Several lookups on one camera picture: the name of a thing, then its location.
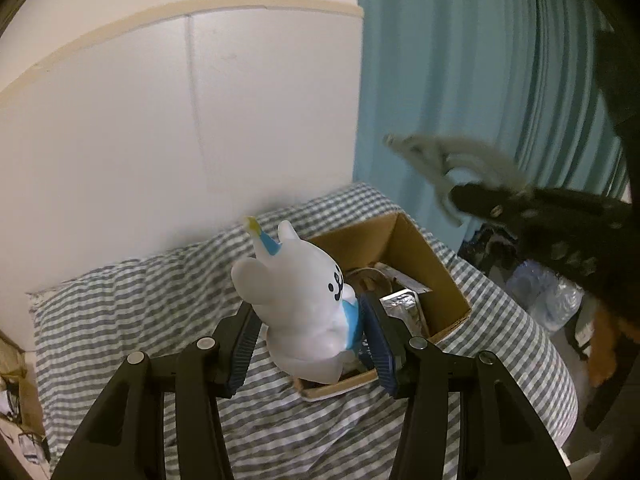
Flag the white plush rabbit toy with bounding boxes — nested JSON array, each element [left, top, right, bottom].
[[231, 217, 363, 385]]

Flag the clear plastic water bottles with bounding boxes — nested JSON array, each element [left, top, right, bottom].
[[506, 260, 584, 334]]

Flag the small brown cardboard box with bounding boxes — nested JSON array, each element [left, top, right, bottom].
[[1, 334, 46, 437]]

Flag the grey white checked duvet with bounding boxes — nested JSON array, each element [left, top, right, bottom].
[[27, 181, 580, 480]]

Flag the silver foil packet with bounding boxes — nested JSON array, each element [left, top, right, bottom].
[[381, 288, 427, 337]]

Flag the teal curtain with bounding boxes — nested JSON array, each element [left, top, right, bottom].
[[354, 0, 627, 248]]

